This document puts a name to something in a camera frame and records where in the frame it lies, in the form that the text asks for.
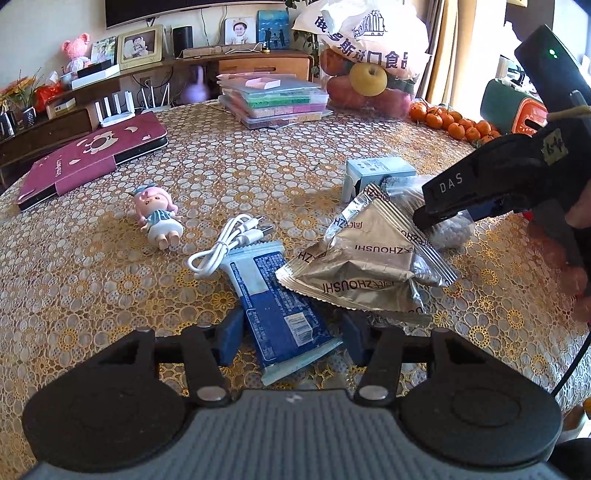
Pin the person's right hand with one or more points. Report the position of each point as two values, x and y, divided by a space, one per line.
549 249

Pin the stack of clear organiser boxes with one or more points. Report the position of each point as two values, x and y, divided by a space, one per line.
277 104

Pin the green orange retro box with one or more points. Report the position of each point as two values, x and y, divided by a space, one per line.
508 104

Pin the light blue small box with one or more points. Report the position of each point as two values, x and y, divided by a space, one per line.
378 168

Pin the pink teddy bear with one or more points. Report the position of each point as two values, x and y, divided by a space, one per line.
76 53

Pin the maroon tablet case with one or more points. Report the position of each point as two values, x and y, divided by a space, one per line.
92 157

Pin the tan long box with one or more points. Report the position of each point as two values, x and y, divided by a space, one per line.
201 52

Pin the cream photo frame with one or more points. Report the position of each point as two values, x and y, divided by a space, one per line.
139 46

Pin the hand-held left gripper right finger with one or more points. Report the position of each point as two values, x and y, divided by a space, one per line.
355 339

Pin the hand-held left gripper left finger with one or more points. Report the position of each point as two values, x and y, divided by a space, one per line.
231 334

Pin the baby portrait photo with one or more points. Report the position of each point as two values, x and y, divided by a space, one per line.
240 31

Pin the blue snack packet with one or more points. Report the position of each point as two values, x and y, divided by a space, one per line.
281 318

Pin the pile of tangerines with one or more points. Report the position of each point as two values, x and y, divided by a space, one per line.
452 122

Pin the red bag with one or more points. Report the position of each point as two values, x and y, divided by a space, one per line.
48 97

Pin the red apple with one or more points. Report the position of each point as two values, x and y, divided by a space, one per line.
346 92
392 105

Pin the small white router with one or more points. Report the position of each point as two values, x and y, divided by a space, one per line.
154 104

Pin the yellow pear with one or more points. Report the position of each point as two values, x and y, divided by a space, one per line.
368 79

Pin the white printed plastic bag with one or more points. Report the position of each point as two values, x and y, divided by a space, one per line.
369 27

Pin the lace-covered desktop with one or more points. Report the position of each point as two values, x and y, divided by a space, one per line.
92 286

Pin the black speaker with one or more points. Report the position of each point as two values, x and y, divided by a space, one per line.
183 38

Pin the orange flowers in pot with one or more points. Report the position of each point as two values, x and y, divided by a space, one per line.
21 92

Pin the small pink tray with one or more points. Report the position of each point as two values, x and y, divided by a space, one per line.
262 84

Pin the purple kettlebell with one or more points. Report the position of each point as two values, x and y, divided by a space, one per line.
194 90

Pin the blue painting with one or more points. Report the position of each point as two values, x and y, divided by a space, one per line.
273 28

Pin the black television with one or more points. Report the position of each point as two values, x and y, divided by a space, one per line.
194 11

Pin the white flat box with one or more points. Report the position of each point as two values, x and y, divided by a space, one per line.
97 79

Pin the small colourful photo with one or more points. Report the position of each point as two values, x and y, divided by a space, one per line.
104 50

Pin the black flat box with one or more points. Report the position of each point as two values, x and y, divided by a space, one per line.
94 69

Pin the small white yellow box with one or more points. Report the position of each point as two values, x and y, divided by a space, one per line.
61 108

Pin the green potted plant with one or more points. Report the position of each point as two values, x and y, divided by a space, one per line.
314 64

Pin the wooden TV cabinet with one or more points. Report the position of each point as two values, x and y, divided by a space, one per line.
268 64

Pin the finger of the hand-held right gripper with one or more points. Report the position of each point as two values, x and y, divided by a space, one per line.
429 217

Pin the pink-haired doll figurine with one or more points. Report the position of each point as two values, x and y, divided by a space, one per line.
159 217

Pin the large white router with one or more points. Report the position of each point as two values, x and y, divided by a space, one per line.
115 113

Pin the clear plastic snack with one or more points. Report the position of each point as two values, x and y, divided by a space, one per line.
450 233

